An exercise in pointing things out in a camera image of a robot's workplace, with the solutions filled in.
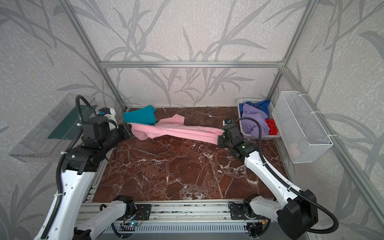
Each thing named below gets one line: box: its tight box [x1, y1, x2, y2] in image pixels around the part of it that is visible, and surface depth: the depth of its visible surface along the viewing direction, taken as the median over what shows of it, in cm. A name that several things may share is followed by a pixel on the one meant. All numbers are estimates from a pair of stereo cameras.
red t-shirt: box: [265, 118, 278, 136], surface depth 97 cm
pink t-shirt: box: [129, 114, 224, 145], surface depth 79 cm
